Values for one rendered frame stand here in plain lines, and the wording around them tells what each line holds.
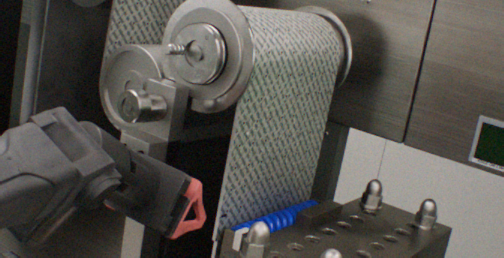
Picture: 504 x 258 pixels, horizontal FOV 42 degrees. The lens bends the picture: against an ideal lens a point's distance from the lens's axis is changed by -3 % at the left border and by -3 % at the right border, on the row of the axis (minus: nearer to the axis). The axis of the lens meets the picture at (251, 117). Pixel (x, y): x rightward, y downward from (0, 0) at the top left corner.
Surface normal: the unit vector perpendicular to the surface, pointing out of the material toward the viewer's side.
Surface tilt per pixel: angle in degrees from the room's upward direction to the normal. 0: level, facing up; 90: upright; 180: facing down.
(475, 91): 90
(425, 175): 90
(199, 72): 90
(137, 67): 90
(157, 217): 61
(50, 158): 32
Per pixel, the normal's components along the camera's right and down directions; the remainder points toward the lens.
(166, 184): -0.41, -0.40
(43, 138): 0.62, -0.67
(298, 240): 0.18, -0.96
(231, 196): 0.80, 0.28
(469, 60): -0.57, 0.07
